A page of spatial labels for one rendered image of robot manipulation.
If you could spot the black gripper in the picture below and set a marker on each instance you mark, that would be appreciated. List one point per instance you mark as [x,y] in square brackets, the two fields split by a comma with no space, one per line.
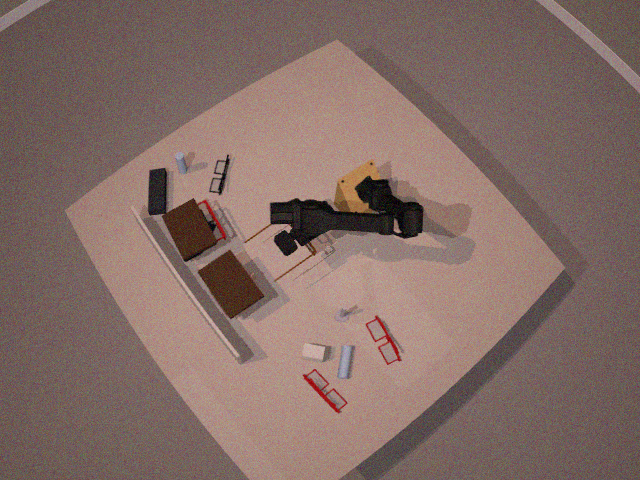
[286,243]

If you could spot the black glasses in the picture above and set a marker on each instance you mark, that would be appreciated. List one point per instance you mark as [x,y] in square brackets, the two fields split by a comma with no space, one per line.
[217,183]

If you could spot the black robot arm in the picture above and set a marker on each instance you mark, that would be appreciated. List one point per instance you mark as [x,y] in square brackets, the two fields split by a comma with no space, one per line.
[311,217]

